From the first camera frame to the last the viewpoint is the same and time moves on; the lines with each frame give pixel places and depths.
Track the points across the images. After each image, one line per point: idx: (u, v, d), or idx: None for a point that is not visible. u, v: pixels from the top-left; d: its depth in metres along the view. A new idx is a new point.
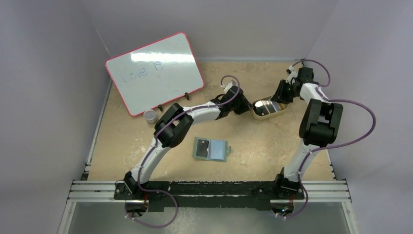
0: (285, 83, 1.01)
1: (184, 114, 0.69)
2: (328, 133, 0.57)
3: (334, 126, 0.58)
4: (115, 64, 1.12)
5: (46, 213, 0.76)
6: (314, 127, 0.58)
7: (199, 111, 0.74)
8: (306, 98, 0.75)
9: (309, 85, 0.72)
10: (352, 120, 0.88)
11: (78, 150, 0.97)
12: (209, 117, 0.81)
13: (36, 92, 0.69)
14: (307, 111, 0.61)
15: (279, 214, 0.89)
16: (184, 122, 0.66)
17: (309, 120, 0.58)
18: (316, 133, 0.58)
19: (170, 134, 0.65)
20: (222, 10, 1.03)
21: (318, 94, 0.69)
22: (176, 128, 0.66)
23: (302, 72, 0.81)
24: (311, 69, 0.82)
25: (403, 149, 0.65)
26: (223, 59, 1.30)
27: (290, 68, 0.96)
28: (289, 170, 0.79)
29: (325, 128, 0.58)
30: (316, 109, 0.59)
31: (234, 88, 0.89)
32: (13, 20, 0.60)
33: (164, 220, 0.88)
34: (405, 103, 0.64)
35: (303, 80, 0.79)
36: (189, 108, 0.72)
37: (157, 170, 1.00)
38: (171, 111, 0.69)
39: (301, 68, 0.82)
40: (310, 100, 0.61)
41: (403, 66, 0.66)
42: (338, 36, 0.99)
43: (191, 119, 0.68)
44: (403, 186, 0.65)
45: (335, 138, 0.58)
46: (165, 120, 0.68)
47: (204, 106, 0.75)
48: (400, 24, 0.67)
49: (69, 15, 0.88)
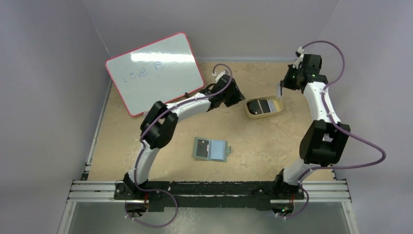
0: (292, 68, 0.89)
1: (168, 112, 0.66)
2: (331, 155, 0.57)
3: (338, 148, 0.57)
4: (115, 65, 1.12)
5: (46, 214, 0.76)
6: (317, 148, 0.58)
7: (185, 107, 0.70)
8: (309, 103, 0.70)
9: (314, 89, 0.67)
10: (352, 120, 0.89)
11: (77, 150, 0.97)
12: (197, 110, 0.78)
13: (36, 93, 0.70)
14: (309, 133, 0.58)
15: (279, 214, 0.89)
16: (168, 120, 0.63)
17: (312, 143, 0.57)
18: (320, 155, 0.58)
19: (157, 134, 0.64)
20: (221, 10, 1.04)
21: (325, 105, 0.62)
22: (161, 126, 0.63)
23: (310, 60, 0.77)
24: (320, 57, 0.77)
25: (403, 149, 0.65)
26: (223, 59, 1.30)
27: (299, 50, 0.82)
28: (289, 177, 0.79)
29: (329, 150, 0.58)
30: (320, 132, 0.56)
31: (225, 76, 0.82)
32: (13, 21, 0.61)
33: (164, 220, 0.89)
34: (405, 104, 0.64)
35: (308, 69, 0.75)
36: (175, 104, 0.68)
37: (157, 170, 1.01)
38: (154, 109, 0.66)
39: (310, 55, 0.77)
40: (313, 122, 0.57)
41: (403, 67, 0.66)
42: (338, 35, 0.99)
43: (176, 117, 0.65)
44: (403, 187, 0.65)
45: (338, 158, 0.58)
46: (149, 121, 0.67)
47: (191, 100, 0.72)
48: (400, 25, 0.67)
49: (69, 16, 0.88)
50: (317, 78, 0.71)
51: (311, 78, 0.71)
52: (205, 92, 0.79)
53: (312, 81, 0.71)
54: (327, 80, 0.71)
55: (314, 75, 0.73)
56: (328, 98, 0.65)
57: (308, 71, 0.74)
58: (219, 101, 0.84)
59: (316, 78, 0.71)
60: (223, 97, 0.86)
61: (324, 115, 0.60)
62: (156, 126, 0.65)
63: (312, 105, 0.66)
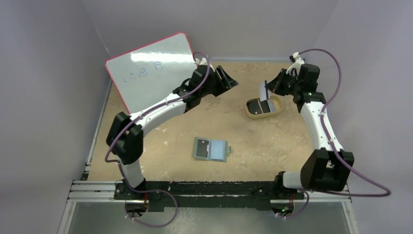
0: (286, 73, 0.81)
1: (132, 124, 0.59)
2: (335, 184, 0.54)
3: (342, 176, 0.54)
4: (115, 65, 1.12)
5: (46, 214, 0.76)
6: (320, 179, 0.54)
7: (153, 115, 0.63)
8: (307, 123, 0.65)
9: (312, 110, 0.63)
10: (352, 121, 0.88)
11: (77, 150, 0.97)
12: (172, 114, 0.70)
13: (36, 92, 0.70)
14: (311, 163, 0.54)
15: (279, 214, 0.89)
16: (132, 134, 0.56)
17: (315, 174, 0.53)
18: (323, 185, 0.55)
19: (123, 150, 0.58)
20: (221, 10, 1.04)
21: (325, 129, 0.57)
22: (126, 141, 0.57)
23: (308, 76, 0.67)
24: (318, 69, 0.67)
25: (403, 149, 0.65)
26: (223, 59, 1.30)
27: (294, 55, 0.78)
28: (288, 184, 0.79)
29: (332, 179, 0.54)
30: (323, 164, 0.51)
31: (199, 69, 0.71)
32: (14, 21, 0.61)
33: (164, 220, 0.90)
34: (405, 104, 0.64)
35: (304, 92, 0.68)
36: (139, 114, 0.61)
37: (156, 170, 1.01)
38: (117, 122, 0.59)
39: (309, 69, 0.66)
40: (315, 152, 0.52)
41: (403, 66, 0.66)
42: (337, 36, 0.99)
43: (140, 129, 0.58)
44: (401, 186, 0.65)
45: (342, 186, 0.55)
46: (114, 135, 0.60)
47: (161, 104, 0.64)
48: (400, 25, 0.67)
49: (69, 16, 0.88)
50: (314, 96, 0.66)
51: (308, 98, 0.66)
52: (178, 92, 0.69)
53: (309, 101, 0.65)
54: (324, 98, 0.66)
55: (310, 93, 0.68)
56: (327, 120, 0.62)
57: (304, 94, 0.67)
58: (197, 98, 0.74)
59: (312, 98, 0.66)
60: (201, 94, 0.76)
61: (325, 141, 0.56)
62: (122, 140, 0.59)
63: (311, 127, 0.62)
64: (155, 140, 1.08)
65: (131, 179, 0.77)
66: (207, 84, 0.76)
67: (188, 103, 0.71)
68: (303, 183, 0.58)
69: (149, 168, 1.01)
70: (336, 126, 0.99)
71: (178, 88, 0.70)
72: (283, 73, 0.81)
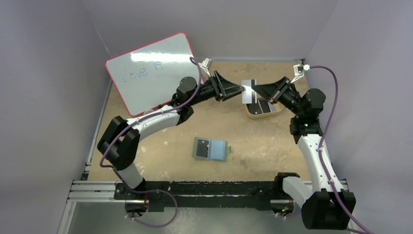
0: (287, 85, 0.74)
1: (128, 129, 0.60)
2: (337, 223, 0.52)
3: (344, 217, 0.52)
4: (115, 65, 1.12)
5: (46, 214, 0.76)
6: (322, 220, 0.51)
7: (149, 122, 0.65)
8: (305, 157, 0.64)
9: (309, 145, 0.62)
10: (351, 120, 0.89)
11: (77, 150, 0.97)
12: (166, 124, 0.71)
13: (36, 92, 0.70)
14: (311, 203, 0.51)
15: (279, 214, 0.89)
16: (128, 138, 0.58)
17: (317, 215, 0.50)
18: (325, 225, 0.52)
19: (117, 154, 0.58)
20: (221, 10, 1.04)
21: (325, 168, 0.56)
22: (121, 145, 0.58)
23: (309, 111, 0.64)
24: (322, 108, 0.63)
25: (398, 149, 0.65)
26: (223, 59, 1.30)
27: (304, 68, 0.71)
28: (288, 191, 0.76)
29: (334, 218, 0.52)
30: (325, 205, 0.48)
31: (182, 85, 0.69)
32: (13, 21, 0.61)
33: (164, 220, 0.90)
34: (402, 104, 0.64)
35: (300, 126, 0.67)
36: (136, 120, 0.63)
37: (157, 171, 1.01)
38: (113, 126, 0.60)
39: (311, 107, 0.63)
40: (315, 193, 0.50)
41: (400, 66, 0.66)
42: (337, 36, 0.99)
43: (136, 133, 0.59)
44: (397, 186, 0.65)
45: (345, 225, 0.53)
46: (107, 139, 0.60)
47: (158, 113, 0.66)
48: (398, 25, 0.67)
49: (68, 17, 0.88)
50: (310, 129, 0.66)
51: (304, 130, 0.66)
52: (172, 105, 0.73)
53: (307, 133, 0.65)
54: (321, 130, 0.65)
55: (307, 125, 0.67)
56: (324, 153, 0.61)
57: (300, 127, 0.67)
58: (189, 111, 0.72)
59: (309, 129, 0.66)
60: (192, 104, 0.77)
61: (325, 181, 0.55)
62: (115, 145, 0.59)
63: (309, 163, 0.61)
64: (155, 141, 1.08)
65: (131, 181, 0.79)
66: (198, 94, 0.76)
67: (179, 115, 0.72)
68: (304, 222, 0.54)
69: (149, 168, 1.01)
70: (336, 126, 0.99)
71: (172, 101, 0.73)
72: (287, 85, 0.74)
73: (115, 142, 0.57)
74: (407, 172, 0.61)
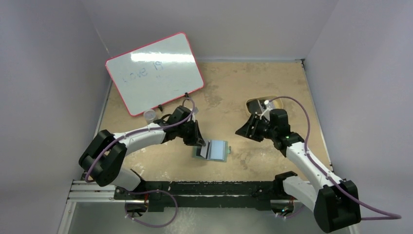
0: (258, 120, 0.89)
1: (114, 143, 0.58)
2: (352, 218, 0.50)
3: (354, 207, 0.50)
4: (115, 65, 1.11)
5: (45, 214, 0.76)
6: (335, 217, 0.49)
7: (136, 137, 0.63)
8: (297, 165, 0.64)
9: (297, 152, 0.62)
10: (350, 121, 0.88)
11: (77, 151, 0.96)
12: (151, 141, 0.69)
13: (36, 91, 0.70)
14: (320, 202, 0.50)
15: (279, 214, 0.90)
16: (114, 152, 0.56)
17: (329, 214, 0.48)
18: (341, 224, 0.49)
19: (101, 169, 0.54)
20: (220, 10, 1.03)
21: (318, 167, 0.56)
22: (106, 160, 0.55)
23: (278, 122, 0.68)
24: (285, 115, 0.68)
25: (397, 149, 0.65)
26: (223, 59, 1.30)
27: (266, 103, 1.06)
28: (290, 192, 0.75)
29: (347, 213, 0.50)
30: (332, 200, 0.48)
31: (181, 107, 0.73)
32: (13, 20, 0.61)
33: (164, 220, 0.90)
34: (401, 104, 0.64)
35: (284, 139, 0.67)
36: (122, 134, 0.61)
37: (157, 171, 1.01)
38: (98, 140, 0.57)
39: (278, 117, 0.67)
40: (320, 191, 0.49)
41: (399, 65, 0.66)
42: (337, 36, 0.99)
43: (122, 147, 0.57)
44: (394, 186, 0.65)
45: (359, 219, 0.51)
46: (91, 152, 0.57)
47: (143, 128, 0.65)
48: (397, 25, 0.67)
49: (68, 16, 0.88)
50: (292, 138, 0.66)
51: (288, 141, 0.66)
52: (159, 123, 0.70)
53: (290, 143, 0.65)
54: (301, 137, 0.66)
55: (288, 136, 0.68)
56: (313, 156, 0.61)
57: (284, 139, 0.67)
58: (175, 131, 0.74)
59: (291, 140, 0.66)
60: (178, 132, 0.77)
61: (323, 178, 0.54)
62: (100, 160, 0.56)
63: (304, 169, 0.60)
64: None
65: (129, 183, 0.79)
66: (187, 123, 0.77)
67: (167, 133, 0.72)
68: (321, 227, 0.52)
69: (149, 168, 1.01)
70: (336, 126, 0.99)
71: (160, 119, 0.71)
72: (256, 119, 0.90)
73: (100, 157, 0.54)
74: (404, 171, 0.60)
